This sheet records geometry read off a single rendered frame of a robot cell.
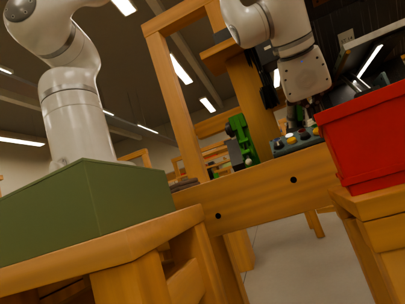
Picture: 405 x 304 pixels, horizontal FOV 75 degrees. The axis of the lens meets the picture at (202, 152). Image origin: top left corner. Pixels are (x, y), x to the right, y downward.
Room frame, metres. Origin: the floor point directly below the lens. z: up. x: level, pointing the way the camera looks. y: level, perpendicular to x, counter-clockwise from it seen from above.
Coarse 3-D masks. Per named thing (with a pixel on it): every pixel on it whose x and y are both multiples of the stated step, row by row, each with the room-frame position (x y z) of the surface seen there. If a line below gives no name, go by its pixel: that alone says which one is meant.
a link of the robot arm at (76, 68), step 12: (84, 36) 0.58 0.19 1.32; (72, 48) 0.55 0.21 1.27; (84, 48) 0.58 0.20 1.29; (48, 60) 0.55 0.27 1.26; (60, 60) 0.55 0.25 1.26; (72, 60) 0.57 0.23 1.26; (84, 60) 0.59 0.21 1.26; (96, 60) 0.61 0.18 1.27; (48, 72) 0.49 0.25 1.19; (60, 72) 0.49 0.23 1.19; (72, 72) 0.50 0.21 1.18; (84, 72) 0.52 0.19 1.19; (96, 72) 0.58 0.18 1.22; (48, 84) 0.49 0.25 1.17; (60, 84) 0.49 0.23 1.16; (72, 84) 0.49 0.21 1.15; (84, 84) 0.51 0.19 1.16
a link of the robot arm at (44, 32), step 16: (16, 0) 0.45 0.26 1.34; (32, 0) 0.45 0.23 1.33; (48, 0) 0.46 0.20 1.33; (64, 0) 0.48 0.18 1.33; (80, 0) 0.50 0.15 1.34; (96, 0) 0.53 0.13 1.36; (16, 16) 0.45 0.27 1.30; (32, 16) 0.45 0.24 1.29; (48, 16) 0.46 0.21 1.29; (64, 16) 0.49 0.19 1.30; (16, 32) 0.46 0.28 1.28; (32, 32) 0.47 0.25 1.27; (48, 32) 0.48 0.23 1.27; (64, 32) 0.51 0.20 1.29; (32, 48) 0.50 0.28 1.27; (48, 48) 0.51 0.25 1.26; (64, 48) 0.53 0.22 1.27
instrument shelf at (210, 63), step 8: (232, 40) 1.16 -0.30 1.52; (216, 48) 1.18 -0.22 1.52; (224, 48) 1.17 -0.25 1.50; (232, 48) 1.19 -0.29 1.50; (240, 48) 1.21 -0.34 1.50; (200, 56) 1.21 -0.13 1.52; (208, 56) 1.19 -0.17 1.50; (216, 56) 1.22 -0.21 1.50; (224, 56) 1.24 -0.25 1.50; (232, 56) 1.26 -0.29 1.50; (208, 64) 1.27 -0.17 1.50; (216, 64) 1.29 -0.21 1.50; (224, 64) 1.32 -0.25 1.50; (216, 72) 1.39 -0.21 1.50; (224, 72) 1.42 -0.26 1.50
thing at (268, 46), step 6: (264, 42) 1.13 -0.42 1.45; (270, 42) 1.13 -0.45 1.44; (258, 48) 1.14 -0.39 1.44; (264, 48) 1.14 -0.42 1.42; (270, 48) 1.13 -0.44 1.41; (258, 54) 1.15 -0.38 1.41; (264, 54) 1.14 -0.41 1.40; (270, 54) 1.13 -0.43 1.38; (264, 60) 1.14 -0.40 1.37; (270, 60) 1.13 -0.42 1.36; (276, 60) 1.14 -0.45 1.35; (264, 66) 1.16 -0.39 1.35; (270, 66) 1.18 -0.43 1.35; (276, 66) 1.20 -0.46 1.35; (264, 72) 1.23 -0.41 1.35
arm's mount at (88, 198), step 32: (96, 160) 0.41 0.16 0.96; (32, 192) 0.40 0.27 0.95; (64, 192) 0.39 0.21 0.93; (96, 192) 0.39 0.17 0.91; (128, 192) 0.47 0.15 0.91; (160, 192) 0.59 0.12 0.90; (0, 224) 0.42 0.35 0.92; (32, 224) 0.41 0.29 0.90; (64, 224) 0.39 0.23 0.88; (96, 224) 0.38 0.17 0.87; (128, 224) 0.45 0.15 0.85; (0, 256) 0.43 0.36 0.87; (32, 256) 0.41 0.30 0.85
